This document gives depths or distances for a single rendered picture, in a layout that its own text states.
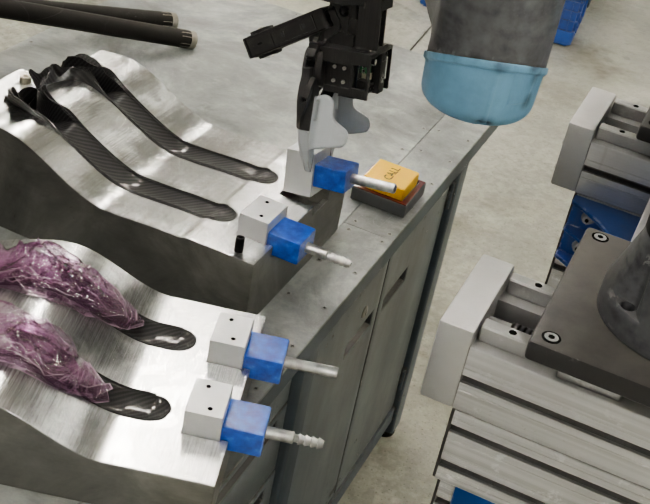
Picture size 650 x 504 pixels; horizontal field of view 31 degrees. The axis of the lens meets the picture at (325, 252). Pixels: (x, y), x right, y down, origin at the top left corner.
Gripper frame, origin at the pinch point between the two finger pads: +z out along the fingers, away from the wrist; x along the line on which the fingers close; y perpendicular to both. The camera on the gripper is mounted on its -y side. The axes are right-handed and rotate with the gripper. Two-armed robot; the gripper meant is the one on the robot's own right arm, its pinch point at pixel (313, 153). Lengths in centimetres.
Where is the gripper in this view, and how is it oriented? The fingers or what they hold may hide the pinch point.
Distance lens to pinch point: 138.2
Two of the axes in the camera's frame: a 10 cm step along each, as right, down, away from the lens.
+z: -0.9, 9.2, 3.9
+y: 9.1, 2.3, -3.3
